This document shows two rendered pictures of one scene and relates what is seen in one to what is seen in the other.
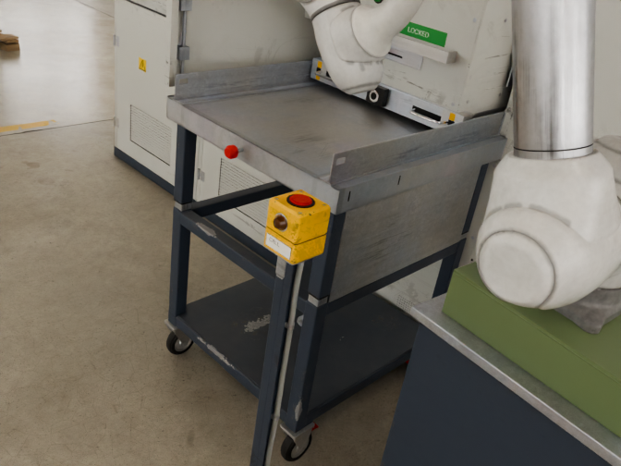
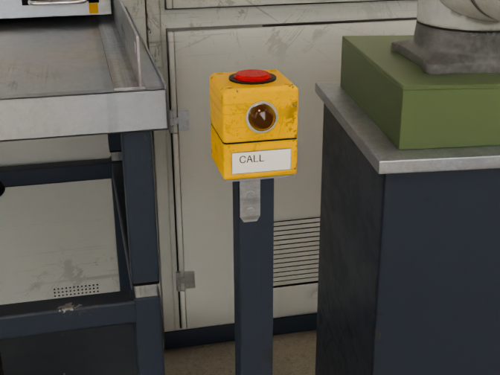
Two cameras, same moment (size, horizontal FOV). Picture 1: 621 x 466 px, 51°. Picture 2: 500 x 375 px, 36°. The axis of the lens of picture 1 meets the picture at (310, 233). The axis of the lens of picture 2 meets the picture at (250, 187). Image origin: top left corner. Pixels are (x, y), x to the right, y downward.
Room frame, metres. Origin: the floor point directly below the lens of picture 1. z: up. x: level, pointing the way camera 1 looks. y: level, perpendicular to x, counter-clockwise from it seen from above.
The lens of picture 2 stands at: (0.55, 0.66, 1.09)
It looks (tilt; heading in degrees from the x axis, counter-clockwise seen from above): 22 degrees down; 306
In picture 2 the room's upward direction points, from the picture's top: straight up
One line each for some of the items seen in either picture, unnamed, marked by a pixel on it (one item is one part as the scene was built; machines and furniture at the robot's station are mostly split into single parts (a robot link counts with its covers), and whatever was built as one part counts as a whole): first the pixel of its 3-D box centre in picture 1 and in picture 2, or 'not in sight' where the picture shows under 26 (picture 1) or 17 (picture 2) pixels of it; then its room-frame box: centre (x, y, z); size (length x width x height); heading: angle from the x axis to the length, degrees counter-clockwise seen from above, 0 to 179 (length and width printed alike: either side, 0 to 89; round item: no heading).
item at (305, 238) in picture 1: (297, 226); (252, 123); (1.01, 0.03, 0.85); 0.08 x 0.08 x 0.10; 49
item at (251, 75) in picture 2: (300, 202); (252, 80); (1.02, 0.03, 0.90); 0.04 x 0.04 x 0.02
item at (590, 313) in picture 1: (582, 274); (461, 39); (0.98, -0.47, 0.87); 0.22 x 0.18 x 0.06; 134
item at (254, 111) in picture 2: (278, 223); (263, 118); (0.98, 0.06, 0.87); 0.03 x 0.01 x 0.03; 49
